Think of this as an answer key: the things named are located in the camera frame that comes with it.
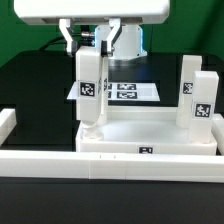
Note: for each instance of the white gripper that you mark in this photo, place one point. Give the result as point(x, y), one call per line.
point(92, 12)

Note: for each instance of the white desk top tray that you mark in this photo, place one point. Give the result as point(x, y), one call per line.
point(136, 129)

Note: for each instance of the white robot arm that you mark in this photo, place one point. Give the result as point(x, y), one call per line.
point(129, 44)

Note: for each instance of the marker tag sheet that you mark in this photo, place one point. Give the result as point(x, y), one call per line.
point(117, 91)

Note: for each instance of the white left fence block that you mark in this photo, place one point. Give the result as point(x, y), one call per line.
point(7, 123)

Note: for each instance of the white fence block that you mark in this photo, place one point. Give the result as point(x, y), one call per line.
point(218, 131)
point(7, 123)

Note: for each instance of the white front fence bar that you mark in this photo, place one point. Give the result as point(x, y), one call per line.
point(159, 167)

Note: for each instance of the white right fence block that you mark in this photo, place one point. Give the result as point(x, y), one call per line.
point(218, 131)

